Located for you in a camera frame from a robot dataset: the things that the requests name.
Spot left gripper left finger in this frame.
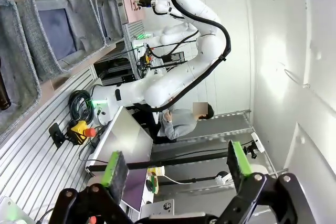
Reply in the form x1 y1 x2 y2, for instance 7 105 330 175
54 150 137 224

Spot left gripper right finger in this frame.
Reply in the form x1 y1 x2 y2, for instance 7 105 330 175
209 140 316 224

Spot grey fabric can basket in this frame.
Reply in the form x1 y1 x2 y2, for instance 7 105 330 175
90 0 124 49

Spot grey fabric plastic basket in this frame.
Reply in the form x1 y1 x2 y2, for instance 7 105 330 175
17 0 107 82

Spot grey fabric bottle basket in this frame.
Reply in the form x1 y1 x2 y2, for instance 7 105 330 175
0 0 42 141

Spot grey computer monitor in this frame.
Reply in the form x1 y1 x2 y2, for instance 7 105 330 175
85 105 154 212

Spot small white yellow carton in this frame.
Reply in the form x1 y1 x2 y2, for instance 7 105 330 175
146 166 165 177

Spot long black pole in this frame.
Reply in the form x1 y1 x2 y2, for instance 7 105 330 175
86 150 232 174

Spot yellow emergency stop button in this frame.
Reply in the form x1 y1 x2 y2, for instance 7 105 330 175
67 120 97 146

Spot white box with black logo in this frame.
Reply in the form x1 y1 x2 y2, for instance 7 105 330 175
141 199 175 220

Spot person in grey sweater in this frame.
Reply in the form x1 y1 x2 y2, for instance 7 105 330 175
154 102 215 145

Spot small black box device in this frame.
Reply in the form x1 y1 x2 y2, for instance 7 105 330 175
49 123 66 148

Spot brown glass bottle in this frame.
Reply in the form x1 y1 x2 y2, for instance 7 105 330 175
0 58 12 111

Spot white camera on black mount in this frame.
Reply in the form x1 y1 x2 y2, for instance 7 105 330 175
241 132 265 159

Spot coiled black cable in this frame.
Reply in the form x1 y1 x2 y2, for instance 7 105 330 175
68 89 95 125

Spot aluminium slotted base plate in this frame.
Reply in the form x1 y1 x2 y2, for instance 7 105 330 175
0 65 119 224

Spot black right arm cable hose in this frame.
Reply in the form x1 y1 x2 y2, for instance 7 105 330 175
132 0 232 116

